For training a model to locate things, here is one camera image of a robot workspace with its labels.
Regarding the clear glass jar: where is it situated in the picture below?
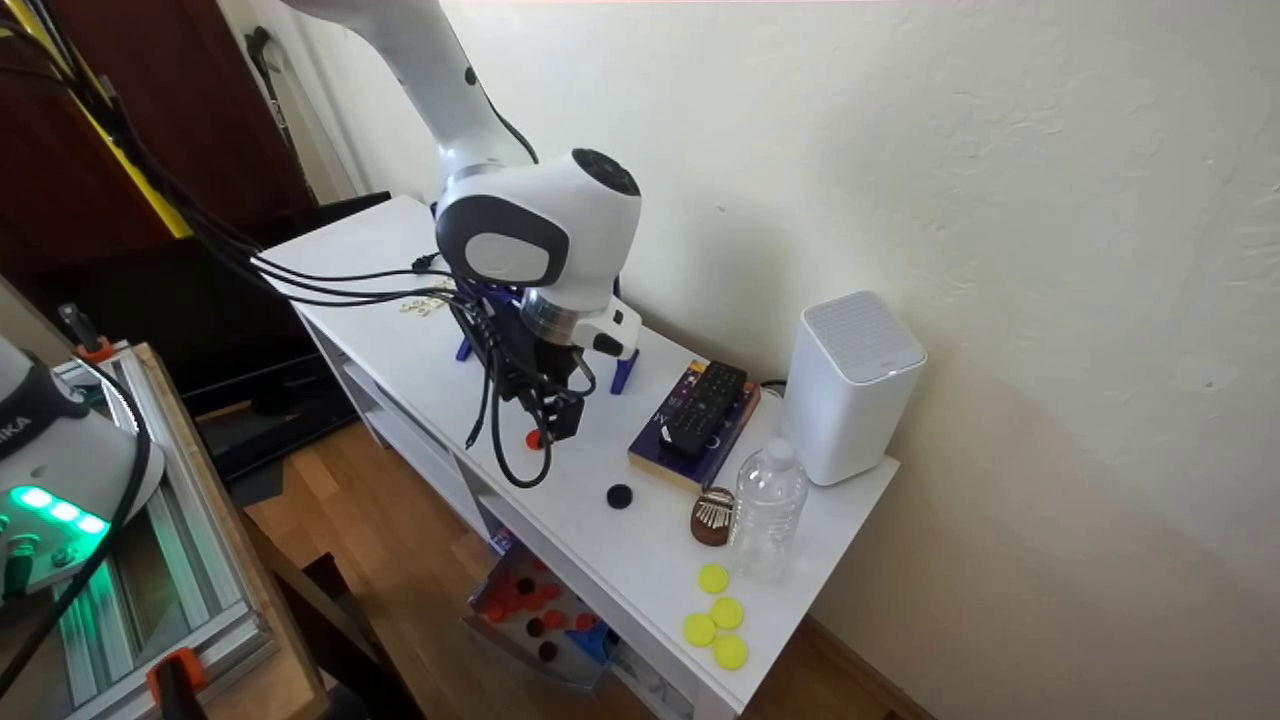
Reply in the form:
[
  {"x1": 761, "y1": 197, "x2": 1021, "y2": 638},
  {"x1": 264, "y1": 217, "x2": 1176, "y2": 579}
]
[{"x1": 734, "y1": 434, "x2": 812, "y2": 585}]

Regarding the purple paperback book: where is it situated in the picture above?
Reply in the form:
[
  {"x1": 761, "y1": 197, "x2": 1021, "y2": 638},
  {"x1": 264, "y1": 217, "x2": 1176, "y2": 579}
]
[{"x1": 627, "y1": 357, "x2": 764, "y2": 491}]

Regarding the yellow strip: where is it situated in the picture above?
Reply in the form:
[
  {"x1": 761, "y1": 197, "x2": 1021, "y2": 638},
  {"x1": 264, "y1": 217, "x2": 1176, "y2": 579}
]
[{"x1": 22, "y1": 0, "x2": 202, "y2": 243}]

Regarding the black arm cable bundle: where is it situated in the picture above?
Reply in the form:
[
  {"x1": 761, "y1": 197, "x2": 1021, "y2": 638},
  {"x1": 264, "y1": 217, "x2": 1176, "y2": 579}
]
[{"x1": 174, "y1": 197, "x2": 464, "y2": 310}]

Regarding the game box with disc print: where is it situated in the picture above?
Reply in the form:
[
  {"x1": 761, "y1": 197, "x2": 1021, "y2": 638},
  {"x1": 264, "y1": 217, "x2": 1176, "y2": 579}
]
[{"x1": 464, "y1": 534, "x2": 624, "y2": 693}]

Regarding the black remote control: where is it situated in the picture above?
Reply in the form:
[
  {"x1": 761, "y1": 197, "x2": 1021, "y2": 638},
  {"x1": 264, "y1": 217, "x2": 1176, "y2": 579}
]
[{"x1": 658, "y1": 358, "x2": 753, "y2": 464}]

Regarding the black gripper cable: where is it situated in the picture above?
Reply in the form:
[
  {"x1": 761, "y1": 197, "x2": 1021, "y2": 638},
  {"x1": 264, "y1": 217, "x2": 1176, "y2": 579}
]
[{"x1": 461, "y1": 310, "x2": 562, "y2": 491}]

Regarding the orange clamp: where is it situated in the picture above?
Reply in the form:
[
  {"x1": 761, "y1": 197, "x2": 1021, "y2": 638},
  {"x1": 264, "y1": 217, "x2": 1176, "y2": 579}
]
[{"x1": 146, "y1": 645, "x2": 212, "y2": 712}]

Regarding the aluminium profile frame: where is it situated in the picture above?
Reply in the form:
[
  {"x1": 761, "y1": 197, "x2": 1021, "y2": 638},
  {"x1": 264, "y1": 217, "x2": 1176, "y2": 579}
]
[{"x1": 51, "y1": 339, "x2": 288, "y2": 720}]

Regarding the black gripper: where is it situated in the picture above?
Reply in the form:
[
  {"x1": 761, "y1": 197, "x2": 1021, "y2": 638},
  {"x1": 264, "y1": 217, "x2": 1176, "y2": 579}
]
[{"x1": 458, "y1": 291, "x2": 598, "y2": 446}]

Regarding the grey device with green light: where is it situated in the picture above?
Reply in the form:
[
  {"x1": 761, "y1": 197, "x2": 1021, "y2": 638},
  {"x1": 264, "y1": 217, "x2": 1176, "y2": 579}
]
[{"x1": 0, "y1": 333, "x2": 174, "y2": 605}]

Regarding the white rounded container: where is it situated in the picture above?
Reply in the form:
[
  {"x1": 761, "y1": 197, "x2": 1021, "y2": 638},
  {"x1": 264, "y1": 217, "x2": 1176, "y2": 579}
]
[{"x1": 786, "y1": 286, "x2": 934, "y2": 491}]

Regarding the small brown object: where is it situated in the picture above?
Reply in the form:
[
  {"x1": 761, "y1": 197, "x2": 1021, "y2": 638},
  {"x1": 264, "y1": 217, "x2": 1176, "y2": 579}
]
[{"x1": 689, "y1": 483, "x2": 740, "y2": 550}]

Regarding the black low furniture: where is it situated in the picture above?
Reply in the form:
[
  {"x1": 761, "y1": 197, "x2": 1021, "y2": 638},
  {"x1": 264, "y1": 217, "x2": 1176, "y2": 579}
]
[{"x1": 35, "y1": 191, "x2": 434, "y2": 464}]

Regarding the dark wooden cabinet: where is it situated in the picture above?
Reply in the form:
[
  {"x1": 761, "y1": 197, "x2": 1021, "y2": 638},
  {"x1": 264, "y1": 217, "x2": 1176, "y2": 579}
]
[{"x1": 0, "y1": 0, "x2": 330, "y2": 275}]

